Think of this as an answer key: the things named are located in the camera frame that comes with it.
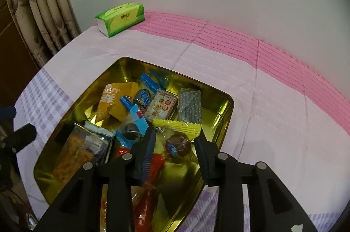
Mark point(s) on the orange snack packet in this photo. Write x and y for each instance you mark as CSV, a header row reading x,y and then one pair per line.
x,y
114,103

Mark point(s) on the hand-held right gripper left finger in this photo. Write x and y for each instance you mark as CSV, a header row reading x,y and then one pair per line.
x,y
146,155

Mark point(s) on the yellow chocolate candy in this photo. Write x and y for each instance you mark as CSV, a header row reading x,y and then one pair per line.
x,y
177,139

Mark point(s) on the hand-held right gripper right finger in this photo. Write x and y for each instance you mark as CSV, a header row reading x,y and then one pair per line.
x,y
204,157

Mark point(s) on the large blue dark candy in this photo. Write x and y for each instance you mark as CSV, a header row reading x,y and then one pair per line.
x,y
130,132

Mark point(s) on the beige patterned curtain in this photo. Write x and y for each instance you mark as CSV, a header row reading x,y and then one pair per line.
x,y
46,2

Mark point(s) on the round blue candy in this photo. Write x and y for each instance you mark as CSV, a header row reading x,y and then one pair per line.
x,y
143,96

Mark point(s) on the green tissue pack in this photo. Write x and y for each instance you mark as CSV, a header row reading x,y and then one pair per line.
x,y
121,17

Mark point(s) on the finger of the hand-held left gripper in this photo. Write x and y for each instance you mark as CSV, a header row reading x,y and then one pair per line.
x,y
7,112
26,135

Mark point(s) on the small blue candy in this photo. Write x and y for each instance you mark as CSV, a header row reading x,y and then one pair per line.
x,y
127,103

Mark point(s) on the maroon and gold tin box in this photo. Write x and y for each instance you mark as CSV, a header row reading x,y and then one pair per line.
x,y
180,174

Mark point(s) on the small brown pastry packet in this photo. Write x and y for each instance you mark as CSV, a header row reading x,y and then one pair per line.
x,y
161,106

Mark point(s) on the red snack packet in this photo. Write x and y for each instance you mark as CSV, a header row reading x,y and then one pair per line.
x,y
147,202

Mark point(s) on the clear packet of fried snacks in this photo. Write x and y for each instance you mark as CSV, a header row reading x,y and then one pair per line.
x,y
72,158

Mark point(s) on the clear packet of seaweed sticks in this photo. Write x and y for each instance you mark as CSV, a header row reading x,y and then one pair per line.
x,y
190,106

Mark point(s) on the blue cracker packet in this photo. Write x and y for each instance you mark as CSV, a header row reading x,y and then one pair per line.
x,y
98,140

